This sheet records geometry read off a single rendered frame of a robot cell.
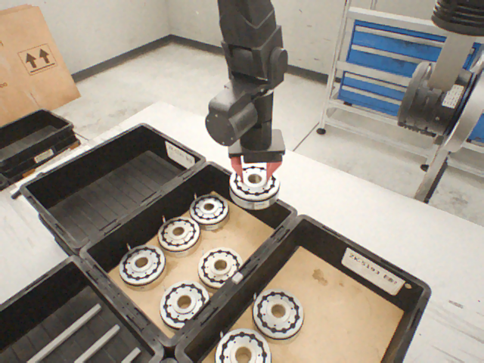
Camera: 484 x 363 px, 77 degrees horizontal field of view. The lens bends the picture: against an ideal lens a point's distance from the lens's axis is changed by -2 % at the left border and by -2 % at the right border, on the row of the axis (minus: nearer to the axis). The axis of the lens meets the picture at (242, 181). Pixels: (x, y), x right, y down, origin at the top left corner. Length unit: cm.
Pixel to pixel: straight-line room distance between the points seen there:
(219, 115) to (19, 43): 298
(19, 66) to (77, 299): 274
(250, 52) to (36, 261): 87
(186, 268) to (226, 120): 43
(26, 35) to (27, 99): 53
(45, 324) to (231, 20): 68
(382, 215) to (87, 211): 90
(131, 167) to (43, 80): 242
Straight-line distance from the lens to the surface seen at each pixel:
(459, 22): 74
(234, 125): 44
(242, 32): 44
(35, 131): 211
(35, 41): 340
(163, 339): 60
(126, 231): 77
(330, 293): 75
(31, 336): 81
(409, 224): 113
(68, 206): 100
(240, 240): 80
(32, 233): 118
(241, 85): 48
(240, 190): 62
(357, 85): 245
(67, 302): 81
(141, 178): 101
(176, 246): 77
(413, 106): 79
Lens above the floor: 148
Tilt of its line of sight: 43 degrees down
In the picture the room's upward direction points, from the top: straight up
